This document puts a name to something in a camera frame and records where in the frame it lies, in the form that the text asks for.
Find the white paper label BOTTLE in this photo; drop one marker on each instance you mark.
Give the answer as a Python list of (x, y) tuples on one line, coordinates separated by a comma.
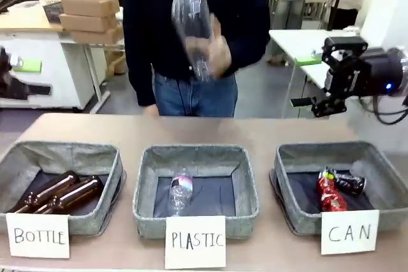
[(37, 237)]

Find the crushed black soda can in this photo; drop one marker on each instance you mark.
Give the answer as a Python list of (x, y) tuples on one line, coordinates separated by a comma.
[(352, 184)]

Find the smooth clear plastic bottle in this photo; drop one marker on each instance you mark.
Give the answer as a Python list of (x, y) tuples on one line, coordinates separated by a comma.
[(191, 23)]

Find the grey fabric basket labelled can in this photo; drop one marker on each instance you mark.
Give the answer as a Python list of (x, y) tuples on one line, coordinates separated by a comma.
[(318, 155)]

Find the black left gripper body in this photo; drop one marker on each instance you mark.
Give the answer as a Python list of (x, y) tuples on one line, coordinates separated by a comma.
[(9, 84)]

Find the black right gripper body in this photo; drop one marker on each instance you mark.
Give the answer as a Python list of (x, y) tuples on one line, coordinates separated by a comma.
[(347, 68)]

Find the white metal desk leg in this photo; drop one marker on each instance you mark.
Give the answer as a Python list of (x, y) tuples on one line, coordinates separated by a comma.
[(95, 71)]

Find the white paper label CAN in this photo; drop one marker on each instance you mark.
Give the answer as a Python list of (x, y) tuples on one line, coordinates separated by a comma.
[(350, 232)]

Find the person's right hand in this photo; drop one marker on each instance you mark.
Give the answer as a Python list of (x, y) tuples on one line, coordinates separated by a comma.
[(150, 110)]

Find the person's right forearm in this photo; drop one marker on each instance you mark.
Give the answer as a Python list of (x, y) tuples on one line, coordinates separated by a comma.
[(143, 87)]

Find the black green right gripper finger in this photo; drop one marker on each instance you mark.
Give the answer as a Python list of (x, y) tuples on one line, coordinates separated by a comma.
[(307, 61), (328, 104)]

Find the white cabinet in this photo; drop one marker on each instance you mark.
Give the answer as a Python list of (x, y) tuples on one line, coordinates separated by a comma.
[(48, 93)]

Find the white paper label PLASTIC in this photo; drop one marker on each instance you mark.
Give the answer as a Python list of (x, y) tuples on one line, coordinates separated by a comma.
[(195, 241)]

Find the grey fabric basket labelled bottle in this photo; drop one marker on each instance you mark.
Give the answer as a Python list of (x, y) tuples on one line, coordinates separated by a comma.
[(63, 157)]

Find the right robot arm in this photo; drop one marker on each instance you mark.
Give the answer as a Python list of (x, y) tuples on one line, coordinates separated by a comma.
[(387, 68)]

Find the crushed red soda can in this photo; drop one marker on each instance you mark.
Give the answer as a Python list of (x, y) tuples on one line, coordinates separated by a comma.
[(330, 195)]

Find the flat closed cardboard box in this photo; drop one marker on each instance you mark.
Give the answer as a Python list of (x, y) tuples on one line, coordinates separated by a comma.
[(86, 23), (95, 37)]

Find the wooden top desk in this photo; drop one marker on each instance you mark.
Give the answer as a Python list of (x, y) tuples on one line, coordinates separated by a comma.
[(25, 20)]

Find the white table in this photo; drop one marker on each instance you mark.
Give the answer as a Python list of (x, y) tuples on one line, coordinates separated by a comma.
[(306, 42)]

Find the brown glass beer bottle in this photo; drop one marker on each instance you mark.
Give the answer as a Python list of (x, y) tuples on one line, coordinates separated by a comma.
[(79, 192), (60, 183)]

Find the grey fabric basket labelled plastic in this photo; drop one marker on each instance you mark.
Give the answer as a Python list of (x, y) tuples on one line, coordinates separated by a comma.
[(191, 157)]

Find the crushed green white can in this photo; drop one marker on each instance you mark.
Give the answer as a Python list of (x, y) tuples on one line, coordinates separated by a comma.
[(328, 173)]

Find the black plastic crate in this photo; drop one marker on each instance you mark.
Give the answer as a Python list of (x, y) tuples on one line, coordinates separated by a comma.
[(52, 12)]

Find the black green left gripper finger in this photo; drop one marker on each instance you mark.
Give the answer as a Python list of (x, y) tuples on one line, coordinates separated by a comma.
[(39, 90), (30, 65)]

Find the person in dark sweater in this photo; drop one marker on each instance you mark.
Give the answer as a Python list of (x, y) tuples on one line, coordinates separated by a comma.
[(150, 14)]

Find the person's left hand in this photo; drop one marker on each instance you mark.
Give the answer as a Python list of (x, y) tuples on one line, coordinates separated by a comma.
[(221, 55)]

